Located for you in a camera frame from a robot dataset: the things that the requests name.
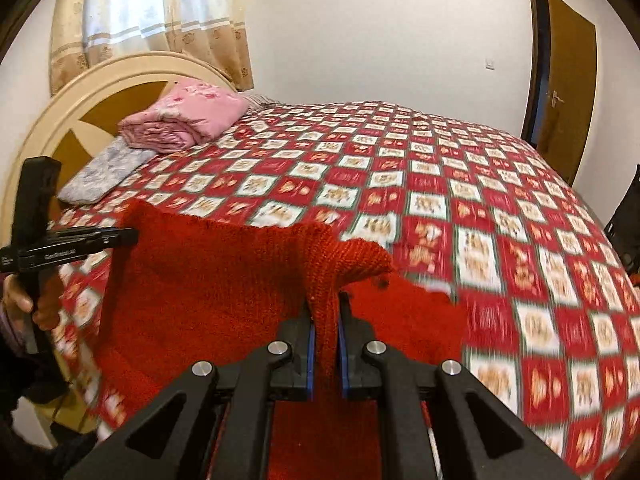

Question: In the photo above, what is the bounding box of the beige floral curtain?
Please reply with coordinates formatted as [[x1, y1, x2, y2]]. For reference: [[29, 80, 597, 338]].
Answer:
[[49, 0, 254, 97]]

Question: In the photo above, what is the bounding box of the person's left hand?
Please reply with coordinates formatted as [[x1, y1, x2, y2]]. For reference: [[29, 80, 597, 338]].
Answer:
[[1, 274, 64, 332]]

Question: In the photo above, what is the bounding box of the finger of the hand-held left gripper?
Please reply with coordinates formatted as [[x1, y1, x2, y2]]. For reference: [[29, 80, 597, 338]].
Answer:
[[75, 227, 140, 261]]

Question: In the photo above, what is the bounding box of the brown wooden door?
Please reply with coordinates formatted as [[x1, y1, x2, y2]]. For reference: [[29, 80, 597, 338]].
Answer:
[[536, 0, 599, 187]]

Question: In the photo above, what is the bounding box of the person's left forearm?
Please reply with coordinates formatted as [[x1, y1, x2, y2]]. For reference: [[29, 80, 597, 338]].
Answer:
[[0, 305, 96, 480]]

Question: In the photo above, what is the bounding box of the cream wooden headboard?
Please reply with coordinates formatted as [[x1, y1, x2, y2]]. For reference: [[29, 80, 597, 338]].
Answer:
[[2, 52, 239, 448]]

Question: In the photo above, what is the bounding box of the red knitted sweater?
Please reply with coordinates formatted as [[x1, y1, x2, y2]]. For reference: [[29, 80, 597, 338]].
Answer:
[[94, 198, 467, 480]]

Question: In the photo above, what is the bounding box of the red checkered printed blanket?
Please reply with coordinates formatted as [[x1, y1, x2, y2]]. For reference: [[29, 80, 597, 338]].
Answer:
[[47, 100, 640, 480]]

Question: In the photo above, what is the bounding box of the striped pillow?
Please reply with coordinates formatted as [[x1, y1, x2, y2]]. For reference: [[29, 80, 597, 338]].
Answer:
[[237, 91, 277, 112]]

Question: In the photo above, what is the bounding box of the pink folded quilt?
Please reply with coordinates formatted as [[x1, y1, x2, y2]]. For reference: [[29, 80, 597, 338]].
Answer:
[[118, 78, 250, 155]]

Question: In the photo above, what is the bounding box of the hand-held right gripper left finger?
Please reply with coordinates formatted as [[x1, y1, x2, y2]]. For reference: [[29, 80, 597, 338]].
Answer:
[[65, 304, 317, 480]]

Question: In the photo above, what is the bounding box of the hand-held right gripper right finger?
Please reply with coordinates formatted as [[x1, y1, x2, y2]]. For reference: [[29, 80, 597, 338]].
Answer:
[[337, 292, 584, 480]]

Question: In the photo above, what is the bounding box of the dark door frame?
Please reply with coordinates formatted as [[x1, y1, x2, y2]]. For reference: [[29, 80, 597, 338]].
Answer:
[[520, 0, 552, 149]]

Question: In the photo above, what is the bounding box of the grey floral pillow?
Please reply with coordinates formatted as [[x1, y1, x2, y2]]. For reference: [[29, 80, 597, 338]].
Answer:
[[57, 136, 157, 206]]

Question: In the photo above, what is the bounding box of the black bag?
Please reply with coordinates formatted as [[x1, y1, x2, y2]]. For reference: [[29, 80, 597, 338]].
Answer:
[[602, 164, 640, 277]]

